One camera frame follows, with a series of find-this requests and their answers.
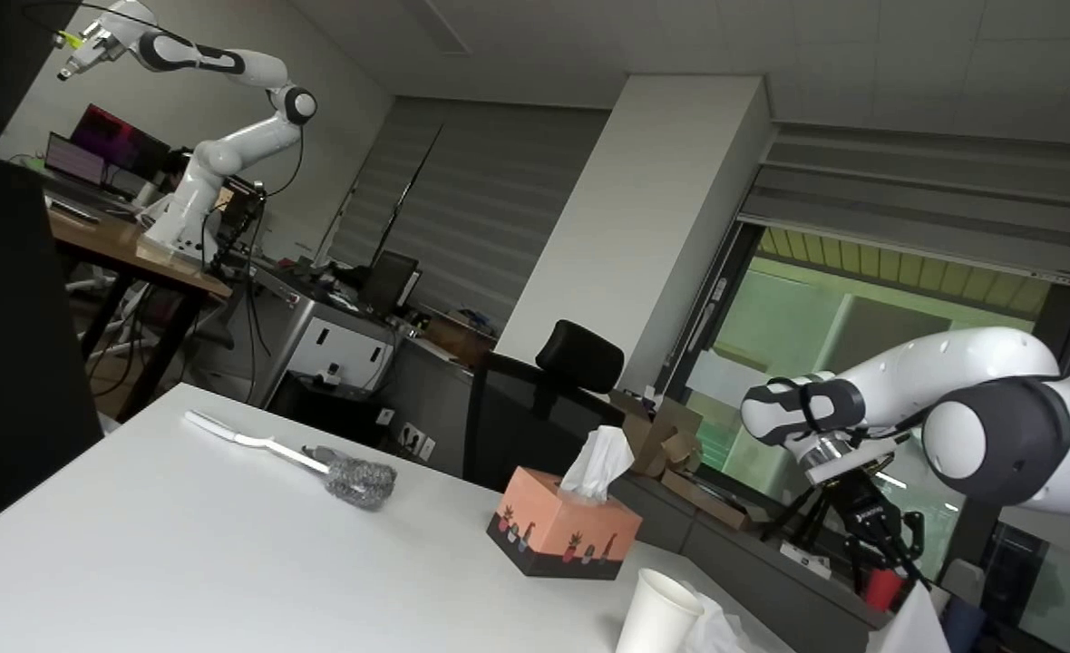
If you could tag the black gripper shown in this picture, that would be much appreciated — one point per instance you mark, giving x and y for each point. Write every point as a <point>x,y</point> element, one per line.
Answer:
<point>880,530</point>

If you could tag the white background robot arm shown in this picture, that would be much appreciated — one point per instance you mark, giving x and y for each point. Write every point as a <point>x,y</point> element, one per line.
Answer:
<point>180,217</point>

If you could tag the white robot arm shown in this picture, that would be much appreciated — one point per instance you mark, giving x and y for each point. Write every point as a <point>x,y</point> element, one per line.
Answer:
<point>990,399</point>

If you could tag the white pulled tissue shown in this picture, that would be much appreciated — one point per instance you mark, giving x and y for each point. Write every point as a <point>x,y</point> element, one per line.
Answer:
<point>916,627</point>

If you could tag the cardboard box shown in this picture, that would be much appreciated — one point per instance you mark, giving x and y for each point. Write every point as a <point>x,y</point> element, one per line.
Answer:
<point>667,440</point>

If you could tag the orange tissue box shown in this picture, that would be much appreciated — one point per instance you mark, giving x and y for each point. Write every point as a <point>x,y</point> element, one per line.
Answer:
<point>557,533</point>

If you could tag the red cup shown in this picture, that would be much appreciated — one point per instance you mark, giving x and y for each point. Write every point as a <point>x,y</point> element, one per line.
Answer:
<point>884,589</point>

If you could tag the blue cup on ledge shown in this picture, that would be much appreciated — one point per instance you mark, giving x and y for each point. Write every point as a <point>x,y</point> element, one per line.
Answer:
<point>962,625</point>

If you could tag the clear plastic wrap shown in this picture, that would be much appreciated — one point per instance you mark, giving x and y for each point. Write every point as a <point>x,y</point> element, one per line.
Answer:
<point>722,627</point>

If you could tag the white paper cup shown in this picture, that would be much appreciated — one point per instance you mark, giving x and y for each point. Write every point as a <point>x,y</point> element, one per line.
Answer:
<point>660,619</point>

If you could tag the black office chair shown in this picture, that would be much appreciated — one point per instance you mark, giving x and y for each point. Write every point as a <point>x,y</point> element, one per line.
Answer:
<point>537,416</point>

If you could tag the grey dish brush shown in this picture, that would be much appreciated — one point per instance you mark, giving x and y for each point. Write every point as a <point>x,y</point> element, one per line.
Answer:
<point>353,479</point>

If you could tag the grey metal cabinet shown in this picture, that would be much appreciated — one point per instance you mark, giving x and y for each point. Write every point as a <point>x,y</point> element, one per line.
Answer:
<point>274,336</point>

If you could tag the wooden background desk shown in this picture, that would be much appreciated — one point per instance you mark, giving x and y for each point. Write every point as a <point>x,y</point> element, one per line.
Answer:
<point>126,246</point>

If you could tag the laptop with pink screen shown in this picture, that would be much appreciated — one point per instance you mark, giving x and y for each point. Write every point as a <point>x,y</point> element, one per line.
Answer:
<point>111,153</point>

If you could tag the black camera tripod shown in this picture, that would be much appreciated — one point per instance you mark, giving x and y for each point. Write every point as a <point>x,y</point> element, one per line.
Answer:
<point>819,533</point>

